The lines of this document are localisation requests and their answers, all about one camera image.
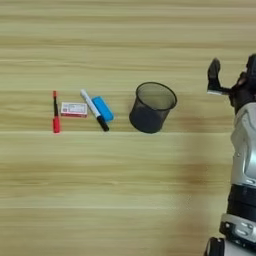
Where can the red marker pen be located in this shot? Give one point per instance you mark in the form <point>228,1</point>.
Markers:
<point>56,123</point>

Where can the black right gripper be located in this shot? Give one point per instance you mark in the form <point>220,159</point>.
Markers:
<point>245,95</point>

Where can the small red white box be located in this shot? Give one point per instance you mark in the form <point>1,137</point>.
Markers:
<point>74,109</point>

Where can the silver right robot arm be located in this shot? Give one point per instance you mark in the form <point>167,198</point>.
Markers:
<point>245,160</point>

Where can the black mesh pen cup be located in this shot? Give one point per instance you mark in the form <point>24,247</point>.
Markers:
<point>151,110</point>

